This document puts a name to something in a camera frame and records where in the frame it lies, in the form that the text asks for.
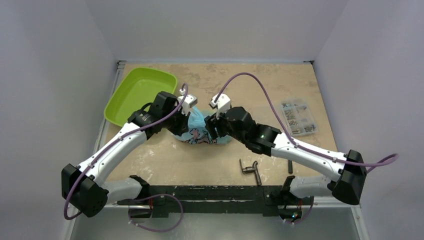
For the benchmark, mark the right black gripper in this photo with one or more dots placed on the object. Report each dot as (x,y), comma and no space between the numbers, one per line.
(218,126)

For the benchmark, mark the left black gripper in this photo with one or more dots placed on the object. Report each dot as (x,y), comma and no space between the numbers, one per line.
(183,126)

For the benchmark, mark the light blue plastic bag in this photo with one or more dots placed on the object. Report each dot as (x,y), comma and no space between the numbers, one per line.
(197,132)

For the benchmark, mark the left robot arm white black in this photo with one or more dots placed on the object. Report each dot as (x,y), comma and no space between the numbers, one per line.
(85,187)

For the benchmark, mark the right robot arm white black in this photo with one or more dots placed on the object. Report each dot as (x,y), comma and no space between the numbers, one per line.
(342,174)

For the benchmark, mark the lime green plastic tray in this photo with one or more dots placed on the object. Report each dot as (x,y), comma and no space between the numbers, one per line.
(139,87)

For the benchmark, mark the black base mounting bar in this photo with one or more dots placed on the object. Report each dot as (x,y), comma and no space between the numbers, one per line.
(266,200)

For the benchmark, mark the clear plastic screw box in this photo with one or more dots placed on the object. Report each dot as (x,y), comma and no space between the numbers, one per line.
(293,112)

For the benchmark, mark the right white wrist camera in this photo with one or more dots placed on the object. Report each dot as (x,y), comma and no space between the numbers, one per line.
(221,104)

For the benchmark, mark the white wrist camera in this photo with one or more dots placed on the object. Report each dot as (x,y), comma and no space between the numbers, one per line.
(187,101)
(221,104)

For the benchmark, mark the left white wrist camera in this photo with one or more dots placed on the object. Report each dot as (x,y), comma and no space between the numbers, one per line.
(187,101)

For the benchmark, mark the dark metal clamp bracket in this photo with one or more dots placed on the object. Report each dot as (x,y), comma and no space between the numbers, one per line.
(253,169)

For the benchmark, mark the small black-handled hammer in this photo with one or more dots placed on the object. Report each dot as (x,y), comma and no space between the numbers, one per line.
(290,167)

